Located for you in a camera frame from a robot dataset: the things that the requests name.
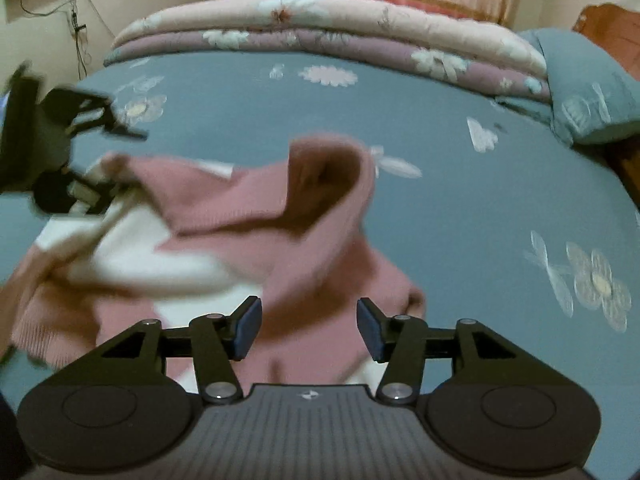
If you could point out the wall power strip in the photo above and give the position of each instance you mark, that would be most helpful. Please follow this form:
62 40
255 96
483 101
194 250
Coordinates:
76 22

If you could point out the wooden headboard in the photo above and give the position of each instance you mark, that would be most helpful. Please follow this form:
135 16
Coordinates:
610 17

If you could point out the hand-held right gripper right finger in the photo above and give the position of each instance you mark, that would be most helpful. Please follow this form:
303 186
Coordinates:
370 330

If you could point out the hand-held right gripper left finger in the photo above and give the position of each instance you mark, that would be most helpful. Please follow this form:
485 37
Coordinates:
247 327

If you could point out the blue printed pillow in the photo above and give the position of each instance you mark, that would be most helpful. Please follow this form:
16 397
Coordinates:
585 75

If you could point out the folded floral quilt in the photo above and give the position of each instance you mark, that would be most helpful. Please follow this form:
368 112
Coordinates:
350 25

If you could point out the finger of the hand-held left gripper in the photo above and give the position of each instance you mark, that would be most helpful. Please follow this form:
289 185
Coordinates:
60 195
85 107

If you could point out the blue floral bed sheet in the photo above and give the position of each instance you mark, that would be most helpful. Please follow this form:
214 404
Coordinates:
450 125

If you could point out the pink and white knit sweater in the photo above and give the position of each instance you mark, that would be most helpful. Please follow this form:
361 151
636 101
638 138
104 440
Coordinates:
300 260

